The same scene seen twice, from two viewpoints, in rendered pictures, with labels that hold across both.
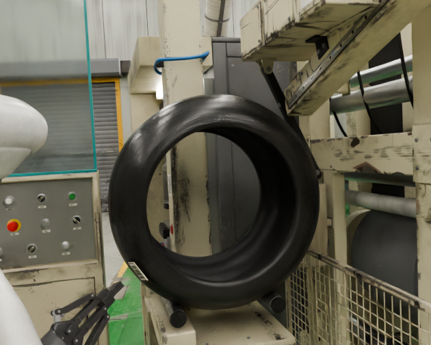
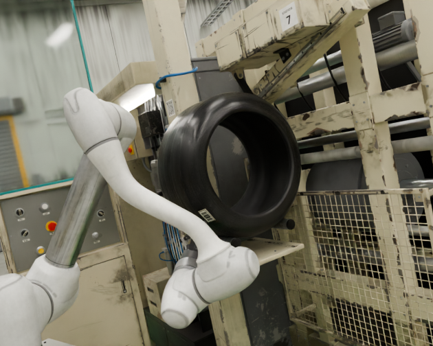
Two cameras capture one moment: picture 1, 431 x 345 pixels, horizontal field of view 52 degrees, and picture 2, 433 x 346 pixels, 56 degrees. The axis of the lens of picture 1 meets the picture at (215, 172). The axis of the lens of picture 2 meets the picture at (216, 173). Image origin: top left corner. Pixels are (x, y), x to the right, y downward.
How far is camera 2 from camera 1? 0.67 m
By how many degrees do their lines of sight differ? 16
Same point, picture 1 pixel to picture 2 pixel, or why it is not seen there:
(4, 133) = (126, 127)
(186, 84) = (186, 92)
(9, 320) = (200, 224)
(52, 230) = not seen: hidden behind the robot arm
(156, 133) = (203, 120)
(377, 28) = (327, 39)
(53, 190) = not seen: hidden behind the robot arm
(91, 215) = (111, 208)
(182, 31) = (177, 54)
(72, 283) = (108, 263)
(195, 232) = not seen: hidden behind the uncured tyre
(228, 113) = (243, 102)
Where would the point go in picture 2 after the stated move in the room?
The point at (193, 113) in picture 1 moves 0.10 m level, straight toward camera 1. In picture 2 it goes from (223, 104) to (232, 99)
